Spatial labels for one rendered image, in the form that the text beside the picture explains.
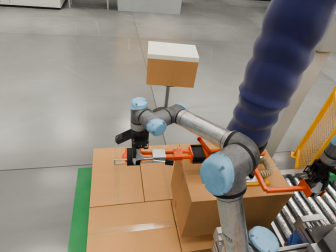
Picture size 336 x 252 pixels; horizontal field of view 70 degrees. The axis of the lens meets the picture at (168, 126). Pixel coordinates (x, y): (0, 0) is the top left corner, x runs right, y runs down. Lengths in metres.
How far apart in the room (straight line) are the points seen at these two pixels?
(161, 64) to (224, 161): 2.29
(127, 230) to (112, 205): 0.22
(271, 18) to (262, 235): 0.82
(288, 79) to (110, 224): 1.41
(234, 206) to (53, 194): 2.15
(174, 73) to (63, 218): 1.94
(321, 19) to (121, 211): 1.59
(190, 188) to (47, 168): 1.94
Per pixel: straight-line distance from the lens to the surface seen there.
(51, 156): 3.07
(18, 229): 2.61
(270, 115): 1.18
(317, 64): 2.66
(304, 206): 2.31
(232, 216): 0.85
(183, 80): 3.04
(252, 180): 1.48
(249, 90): 1.13
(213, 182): 0.76
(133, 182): 2.01
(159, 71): 2.96
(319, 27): 1.03
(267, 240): 1.09
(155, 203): 1.90
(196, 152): 1.33
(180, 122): 1.03
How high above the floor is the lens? 2.14
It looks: 39 degrees down
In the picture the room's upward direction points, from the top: 8 degrees clockwise
